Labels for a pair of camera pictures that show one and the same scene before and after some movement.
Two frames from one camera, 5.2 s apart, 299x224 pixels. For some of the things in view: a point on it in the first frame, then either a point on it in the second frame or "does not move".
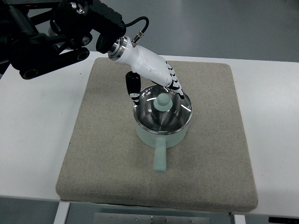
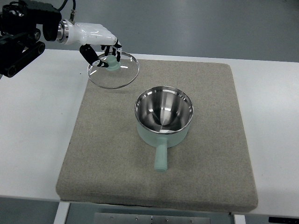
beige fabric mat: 208,170 does not move
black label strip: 280,220 does not move
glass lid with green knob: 160,111 -> 118,74
